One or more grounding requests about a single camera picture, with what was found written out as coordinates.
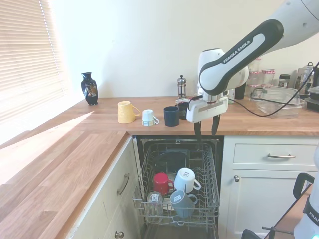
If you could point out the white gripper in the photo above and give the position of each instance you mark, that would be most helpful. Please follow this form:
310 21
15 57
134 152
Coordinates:
208 109

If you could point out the grey mug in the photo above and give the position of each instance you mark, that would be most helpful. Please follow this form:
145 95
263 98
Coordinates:
183 206

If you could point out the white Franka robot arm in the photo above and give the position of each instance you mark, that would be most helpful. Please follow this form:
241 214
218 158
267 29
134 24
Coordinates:
234 53

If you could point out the navy blue mug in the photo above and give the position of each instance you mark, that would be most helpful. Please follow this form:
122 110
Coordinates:
182 110
171 117

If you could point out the large white mug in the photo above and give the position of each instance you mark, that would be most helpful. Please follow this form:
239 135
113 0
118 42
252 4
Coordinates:
184 179

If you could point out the small white mug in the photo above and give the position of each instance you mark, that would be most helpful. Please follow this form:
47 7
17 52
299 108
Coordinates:
147 118

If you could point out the red mug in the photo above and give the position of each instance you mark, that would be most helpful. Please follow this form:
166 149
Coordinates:
160 183

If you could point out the yellow mug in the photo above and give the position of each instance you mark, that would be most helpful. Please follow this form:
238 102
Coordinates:
125 112

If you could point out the steel dishwasher door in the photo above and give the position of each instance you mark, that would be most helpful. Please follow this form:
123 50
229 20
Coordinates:
179 232

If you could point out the red white sachet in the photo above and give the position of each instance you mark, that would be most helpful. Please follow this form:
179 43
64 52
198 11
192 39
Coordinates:
182 100

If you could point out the green white drink can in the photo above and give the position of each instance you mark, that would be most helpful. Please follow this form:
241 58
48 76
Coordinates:
231 94

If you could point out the black pan in rack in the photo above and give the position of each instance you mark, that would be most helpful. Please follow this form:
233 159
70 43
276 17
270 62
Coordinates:
172 159

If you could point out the glass French press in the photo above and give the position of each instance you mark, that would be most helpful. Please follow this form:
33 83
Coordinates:
182 87

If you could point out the black shaker bottle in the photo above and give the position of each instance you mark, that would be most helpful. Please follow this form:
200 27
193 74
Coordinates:
240 92

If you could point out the metal cabinet knob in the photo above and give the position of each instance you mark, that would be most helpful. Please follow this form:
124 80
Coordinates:
236 178
119 234

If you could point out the glass jar gingham lid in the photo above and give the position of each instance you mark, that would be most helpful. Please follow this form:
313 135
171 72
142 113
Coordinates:
254 78
268 77

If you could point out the clear plastic lidded container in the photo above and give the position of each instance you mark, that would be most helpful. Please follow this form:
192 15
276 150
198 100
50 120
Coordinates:
279 102

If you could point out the glass jar black lid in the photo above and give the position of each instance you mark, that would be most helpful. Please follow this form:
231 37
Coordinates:
284 81

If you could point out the clear drinking glass with label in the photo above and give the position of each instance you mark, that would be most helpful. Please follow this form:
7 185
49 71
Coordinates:
154 209

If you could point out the black food container stack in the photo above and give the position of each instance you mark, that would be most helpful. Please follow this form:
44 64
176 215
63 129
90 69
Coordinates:
312 98

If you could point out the metal coffee pot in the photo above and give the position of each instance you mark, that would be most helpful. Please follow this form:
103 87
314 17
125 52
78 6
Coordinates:
305 74

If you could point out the black painted vase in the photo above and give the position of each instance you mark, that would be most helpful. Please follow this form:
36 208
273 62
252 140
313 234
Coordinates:
89 89

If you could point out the beige window blind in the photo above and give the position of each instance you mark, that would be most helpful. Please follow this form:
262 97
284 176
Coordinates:
25 57

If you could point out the black camera stand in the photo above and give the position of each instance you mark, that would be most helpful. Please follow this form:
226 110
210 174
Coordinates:
302 181

